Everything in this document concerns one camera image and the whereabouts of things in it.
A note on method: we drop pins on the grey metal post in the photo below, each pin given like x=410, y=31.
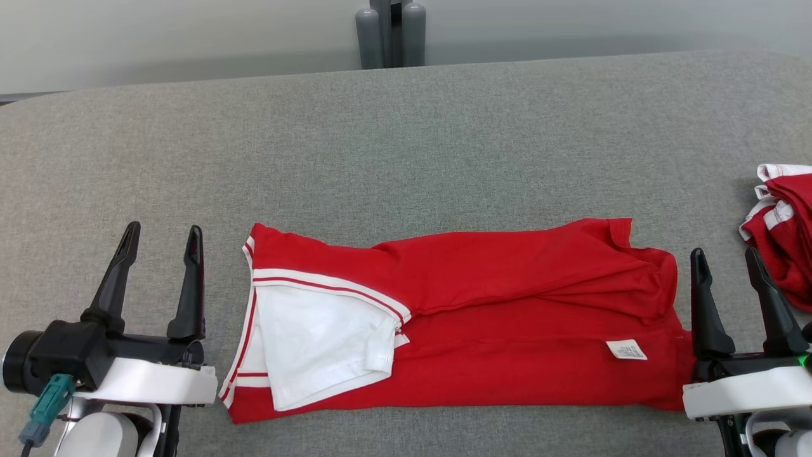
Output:
x=392, y=32

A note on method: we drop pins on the grey cylinder bumper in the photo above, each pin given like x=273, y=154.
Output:
x=368, y=41
x=413, y=38

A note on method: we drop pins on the red clothes pile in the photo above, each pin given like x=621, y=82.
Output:
x=790, y=241

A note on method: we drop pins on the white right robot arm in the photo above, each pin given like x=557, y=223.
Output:
x=786, y=441

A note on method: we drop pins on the red and white jersey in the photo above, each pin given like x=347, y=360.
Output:
x=507, y=317

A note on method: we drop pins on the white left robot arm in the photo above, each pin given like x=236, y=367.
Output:
x=108, y=435

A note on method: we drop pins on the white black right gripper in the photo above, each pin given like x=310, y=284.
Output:
x=748, y=390

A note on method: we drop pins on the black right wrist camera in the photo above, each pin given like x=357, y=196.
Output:
x=808, y=333

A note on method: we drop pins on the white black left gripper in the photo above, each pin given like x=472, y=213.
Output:
x=158, y=381

